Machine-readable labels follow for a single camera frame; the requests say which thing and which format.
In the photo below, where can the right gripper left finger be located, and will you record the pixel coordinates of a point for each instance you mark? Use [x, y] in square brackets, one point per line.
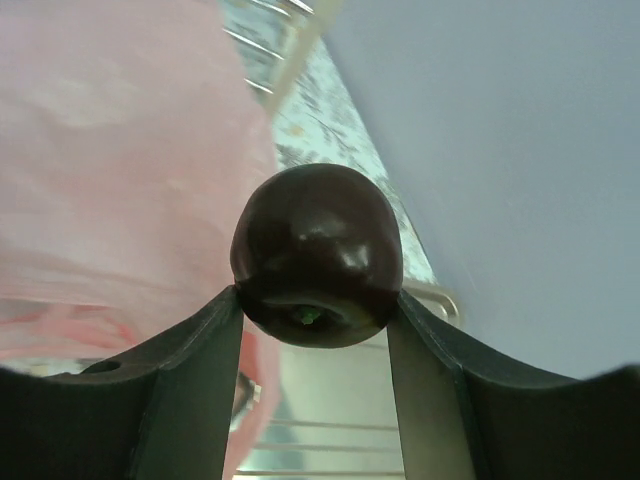
[160, 410]

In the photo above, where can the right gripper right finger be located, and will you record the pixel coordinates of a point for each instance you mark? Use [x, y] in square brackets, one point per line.
[467, 411]

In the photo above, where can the dark purple toy plum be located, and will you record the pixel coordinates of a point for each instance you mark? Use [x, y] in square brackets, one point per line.
[316, 257]

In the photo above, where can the pink plastic grocery bag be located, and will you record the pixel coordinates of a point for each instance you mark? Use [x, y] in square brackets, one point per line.
[130, 143]

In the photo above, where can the steel tray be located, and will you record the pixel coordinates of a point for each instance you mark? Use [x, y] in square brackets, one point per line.
[336, 418]

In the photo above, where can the floral table mat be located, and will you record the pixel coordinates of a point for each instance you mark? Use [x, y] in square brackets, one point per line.
[319, 123]

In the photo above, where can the cream metal shoe rack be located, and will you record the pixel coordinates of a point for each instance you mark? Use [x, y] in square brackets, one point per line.
[275, 39]

